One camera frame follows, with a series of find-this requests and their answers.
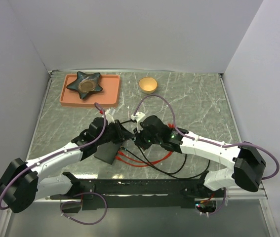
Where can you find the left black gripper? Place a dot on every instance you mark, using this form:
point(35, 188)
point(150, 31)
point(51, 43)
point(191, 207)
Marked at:
point(124, 133)

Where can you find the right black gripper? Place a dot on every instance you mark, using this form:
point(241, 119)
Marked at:
point(139, 140)

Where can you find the black network switch box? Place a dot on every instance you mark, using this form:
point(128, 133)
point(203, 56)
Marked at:
point(107, 152)

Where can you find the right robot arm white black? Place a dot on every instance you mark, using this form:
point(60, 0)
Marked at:
point(243, 164)

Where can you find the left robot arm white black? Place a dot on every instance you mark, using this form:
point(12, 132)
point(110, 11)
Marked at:
point(26, 181)

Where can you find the salmon rectangular tray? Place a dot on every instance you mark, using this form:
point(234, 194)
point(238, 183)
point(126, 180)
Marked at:
point(108, 97)

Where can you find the small yellow bowl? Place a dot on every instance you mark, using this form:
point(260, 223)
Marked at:
point(148, 85)

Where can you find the dark star-shaped dish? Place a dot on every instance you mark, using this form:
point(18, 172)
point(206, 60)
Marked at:
point(85, 84)

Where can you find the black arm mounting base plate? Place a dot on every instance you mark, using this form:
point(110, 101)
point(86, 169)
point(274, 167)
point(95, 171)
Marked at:
point(136, 193)

